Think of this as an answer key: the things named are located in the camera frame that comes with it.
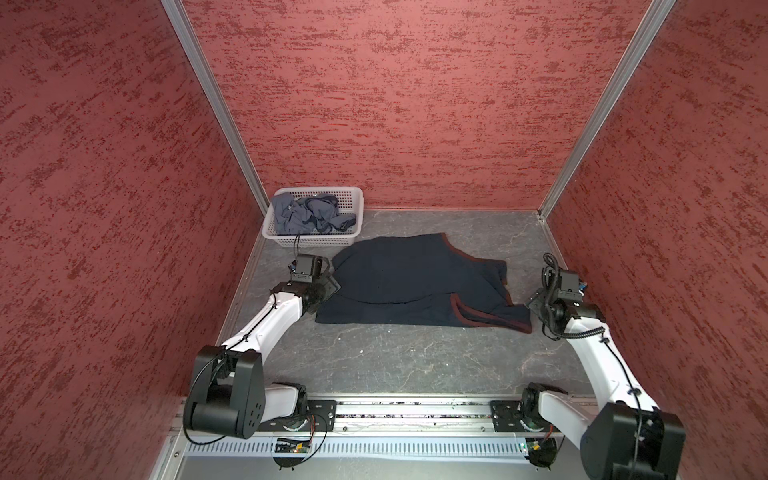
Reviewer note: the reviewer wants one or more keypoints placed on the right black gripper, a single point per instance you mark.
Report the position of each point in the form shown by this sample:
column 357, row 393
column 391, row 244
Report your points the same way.
column 535, row 302

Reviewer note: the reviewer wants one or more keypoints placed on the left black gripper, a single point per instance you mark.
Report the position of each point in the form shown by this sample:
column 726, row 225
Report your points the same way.
column 331, row 287

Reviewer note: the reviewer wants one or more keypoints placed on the navy tank top red trim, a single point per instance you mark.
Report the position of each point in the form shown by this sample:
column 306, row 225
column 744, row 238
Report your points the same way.
column 421, row 280

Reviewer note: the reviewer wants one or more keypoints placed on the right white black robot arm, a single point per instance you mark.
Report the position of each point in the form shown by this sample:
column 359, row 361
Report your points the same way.
column 629, row 437

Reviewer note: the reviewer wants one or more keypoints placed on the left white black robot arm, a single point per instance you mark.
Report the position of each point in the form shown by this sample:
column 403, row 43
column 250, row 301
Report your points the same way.
column 228, row 395

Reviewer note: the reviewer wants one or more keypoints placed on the grey-blue tank top in basket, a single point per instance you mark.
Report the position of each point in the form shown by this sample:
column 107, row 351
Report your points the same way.
column 319, row 214

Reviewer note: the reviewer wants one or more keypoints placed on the white plastic laundry basket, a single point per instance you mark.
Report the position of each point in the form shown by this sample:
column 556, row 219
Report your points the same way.
column 351, row 200

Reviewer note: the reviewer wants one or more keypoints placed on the right corner aluminium profile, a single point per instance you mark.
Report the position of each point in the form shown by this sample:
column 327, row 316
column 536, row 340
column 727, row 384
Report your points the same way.
column 646, row 31

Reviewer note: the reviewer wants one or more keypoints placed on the corner aluminium profile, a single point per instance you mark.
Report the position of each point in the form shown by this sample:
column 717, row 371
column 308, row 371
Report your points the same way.
column 193, row 50
column 646, row 31

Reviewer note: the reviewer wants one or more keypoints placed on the left corner aluminium profile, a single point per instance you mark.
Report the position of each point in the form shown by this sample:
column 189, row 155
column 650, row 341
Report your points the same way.
column 193, row 50

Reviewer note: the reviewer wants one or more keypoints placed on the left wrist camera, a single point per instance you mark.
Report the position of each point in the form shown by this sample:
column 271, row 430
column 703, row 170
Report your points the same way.
column 306, row 268

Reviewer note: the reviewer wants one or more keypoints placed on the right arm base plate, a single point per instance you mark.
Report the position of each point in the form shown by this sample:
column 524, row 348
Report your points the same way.
column 515, row 416

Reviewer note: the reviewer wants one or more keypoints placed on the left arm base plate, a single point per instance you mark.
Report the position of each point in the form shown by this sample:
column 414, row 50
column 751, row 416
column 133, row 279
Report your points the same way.
column 309, row 415

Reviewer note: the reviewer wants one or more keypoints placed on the right circuit board with wires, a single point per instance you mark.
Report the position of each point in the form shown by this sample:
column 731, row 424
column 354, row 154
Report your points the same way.
column 542, row 453

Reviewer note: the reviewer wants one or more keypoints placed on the circuit board with wires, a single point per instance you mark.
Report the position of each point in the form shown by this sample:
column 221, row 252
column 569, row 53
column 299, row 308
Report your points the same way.
column 542, row 453
column 292, row 446

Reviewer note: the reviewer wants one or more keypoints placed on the aluminium front rail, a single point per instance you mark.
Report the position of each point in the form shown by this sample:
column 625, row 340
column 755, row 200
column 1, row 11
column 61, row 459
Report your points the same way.
column 393, row 414

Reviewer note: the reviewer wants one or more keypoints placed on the left circuit board with wires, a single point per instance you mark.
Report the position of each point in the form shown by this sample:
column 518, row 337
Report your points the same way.
column 292, row 446

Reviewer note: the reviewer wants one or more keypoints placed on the white slotted cable duct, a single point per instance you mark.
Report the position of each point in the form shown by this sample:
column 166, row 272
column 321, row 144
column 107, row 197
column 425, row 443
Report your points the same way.
column 482, row 449

